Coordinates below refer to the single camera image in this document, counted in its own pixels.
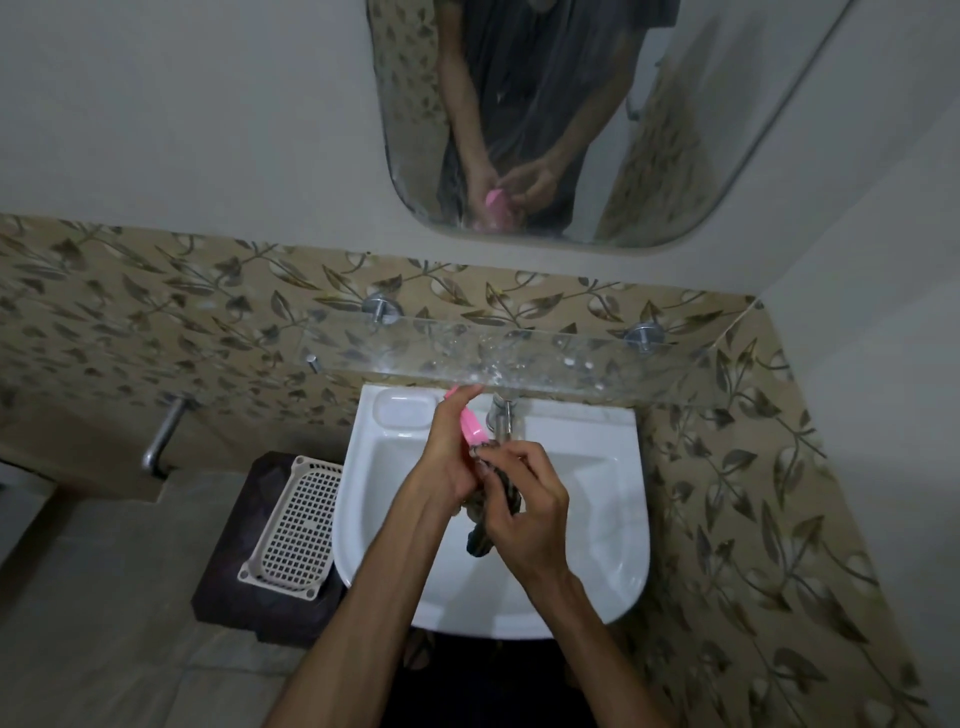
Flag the person's left hand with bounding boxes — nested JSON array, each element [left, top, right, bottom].
[[396, 384, 486, 521]]

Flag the person's right hand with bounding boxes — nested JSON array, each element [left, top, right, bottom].
[[472, 440, 574, 595]]

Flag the pink plastic brush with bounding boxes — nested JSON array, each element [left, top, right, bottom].
[[444, 386, 494, 475]]

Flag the dark patterned cloth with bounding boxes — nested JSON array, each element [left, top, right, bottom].
[[463, 447, 526, 560]]

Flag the person's left forearm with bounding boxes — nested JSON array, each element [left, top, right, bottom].
[[264, 491, 460, 728]]

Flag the person's right forearm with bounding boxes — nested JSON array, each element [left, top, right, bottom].
[[523, 568, 670, 728]]

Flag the chrome faucet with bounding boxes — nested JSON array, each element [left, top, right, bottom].
[[485, 393, 523, 445]]

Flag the white ceramic sink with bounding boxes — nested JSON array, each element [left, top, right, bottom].
[[332, 383, 651, 641]]

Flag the dark trousers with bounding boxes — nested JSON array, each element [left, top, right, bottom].
[[381, 632, 601, 728]]

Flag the white plastic basket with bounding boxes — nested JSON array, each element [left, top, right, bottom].
[[237, 454, 345, 603]]

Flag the dark brown stool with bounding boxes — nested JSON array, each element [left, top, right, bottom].
[[190, 450, 351, 651]]

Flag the metal towel bar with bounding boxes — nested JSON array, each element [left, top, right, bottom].
[[141, 394, 193, 482]]

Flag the glass wall shelf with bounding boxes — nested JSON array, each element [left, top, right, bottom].
[[298, 310, 735, 411]]

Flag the wall mirror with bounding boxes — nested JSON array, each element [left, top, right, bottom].
[[365, 0, 858, 251]]

